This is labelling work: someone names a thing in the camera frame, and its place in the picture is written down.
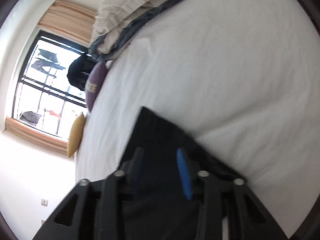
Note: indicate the yellow cushion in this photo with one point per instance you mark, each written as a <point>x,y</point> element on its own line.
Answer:
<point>75,135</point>

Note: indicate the purple cushion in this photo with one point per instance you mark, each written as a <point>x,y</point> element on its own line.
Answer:
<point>94,83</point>

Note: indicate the black pants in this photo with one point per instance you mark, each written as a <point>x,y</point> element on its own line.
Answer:
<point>159,209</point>

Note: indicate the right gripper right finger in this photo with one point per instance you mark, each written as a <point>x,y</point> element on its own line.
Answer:
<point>188,170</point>

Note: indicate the window frame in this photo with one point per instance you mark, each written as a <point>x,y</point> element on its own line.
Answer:
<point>44,99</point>

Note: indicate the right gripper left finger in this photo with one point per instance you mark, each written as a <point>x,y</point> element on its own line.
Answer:
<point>134,170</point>

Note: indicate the beige grey folded duvet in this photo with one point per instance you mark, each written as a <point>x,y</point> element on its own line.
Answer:
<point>118,21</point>

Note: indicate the white wall socket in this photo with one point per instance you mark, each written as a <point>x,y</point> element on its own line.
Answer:
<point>44,202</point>

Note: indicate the beige curtain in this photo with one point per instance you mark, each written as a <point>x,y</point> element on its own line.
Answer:
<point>69,21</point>

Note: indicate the white bed mattress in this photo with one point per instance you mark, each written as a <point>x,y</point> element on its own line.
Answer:
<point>241,77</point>

